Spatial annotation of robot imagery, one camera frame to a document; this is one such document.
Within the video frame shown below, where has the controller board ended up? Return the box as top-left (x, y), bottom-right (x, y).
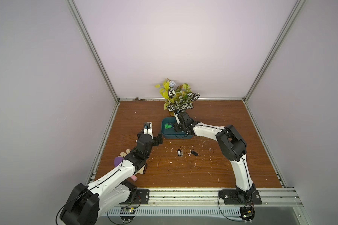
top-left (239, 205), bottom-right (255, 223)
top-left (120, 207), bottom-right (136, 224)

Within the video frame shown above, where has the right controller board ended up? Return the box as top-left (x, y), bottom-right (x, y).
top-left (239, 205), bottom-right (255, 223)

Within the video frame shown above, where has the teal storage box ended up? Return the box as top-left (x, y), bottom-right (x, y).
top-left (161, 117), bottom-right (193, 139)

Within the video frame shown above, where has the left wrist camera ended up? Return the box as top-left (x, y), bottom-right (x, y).
top-left (142, 122), bottom-right (153, 137)

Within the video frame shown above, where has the pink purple brush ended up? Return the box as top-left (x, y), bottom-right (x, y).
top-left (114, 157), bottom-right (138, 182)

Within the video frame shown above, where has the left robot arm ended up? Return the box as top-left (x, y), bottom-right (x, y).
top-left (55, 134), bottom-right (163, 225)

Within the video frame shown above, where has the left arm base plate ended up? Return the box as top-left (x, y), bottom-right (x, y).
top-left (120, 189), bottom-right (150, 205)

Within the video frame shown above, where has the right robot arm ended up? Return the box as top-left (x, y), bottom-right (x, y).
top-left (175, 112), bottom-right (256, 203)

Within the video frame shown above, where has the black tag key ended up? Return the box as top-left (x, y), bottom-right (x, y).
top-left (177, 149), bottom-right (183, 157)

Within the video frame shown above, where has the aluminium front rail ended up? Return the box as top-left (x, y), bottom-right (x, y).
top-left (99, 185), bottom-right (302, 209)

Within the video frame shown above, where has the green tag key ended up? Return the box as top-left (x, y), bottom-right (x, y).
top-left (164, 123), bottom-right (174, 129)

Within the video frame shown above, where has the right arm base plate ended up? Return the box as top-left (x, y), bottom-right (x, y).
top-left (218, 189), bottom-right (263, 205)

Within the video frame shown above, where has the left controller board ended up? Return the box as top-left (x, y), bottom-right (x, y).
top-left (120, 207), bottom-right (136, 224)

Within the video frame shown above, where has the vase with artificial plant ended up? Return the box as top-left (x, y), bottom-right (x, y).
top-left (155, 78), bottom-right (201, 117)

